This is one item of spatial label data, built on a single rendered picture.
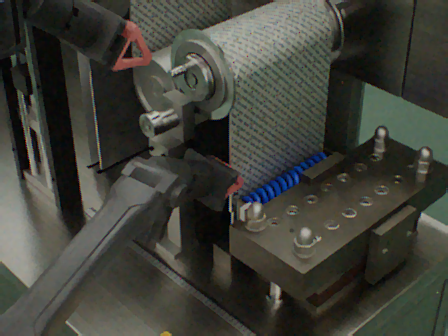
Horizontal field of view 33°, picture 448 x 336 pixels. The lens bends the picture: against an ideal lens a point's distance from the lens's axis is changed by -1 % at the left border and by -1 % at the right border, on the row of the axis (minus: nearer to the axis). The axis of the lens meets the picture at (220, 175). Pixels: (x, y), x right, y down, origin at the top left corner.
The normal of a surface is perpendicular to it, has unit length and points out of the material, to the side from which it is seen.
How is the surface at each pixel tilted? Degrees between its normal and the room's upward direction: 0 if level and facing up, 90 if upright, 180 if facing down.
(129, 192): 14
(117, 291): 0
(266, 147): 90
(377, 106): 0
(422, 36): 90
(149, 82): 90
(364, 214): 0
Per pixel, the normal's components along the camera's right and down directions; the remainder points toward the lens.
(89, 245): 0.23, -0.74
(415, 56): -0.73, 0.40
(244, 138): 0.69, 0.42
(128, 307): 0.00, -0.81
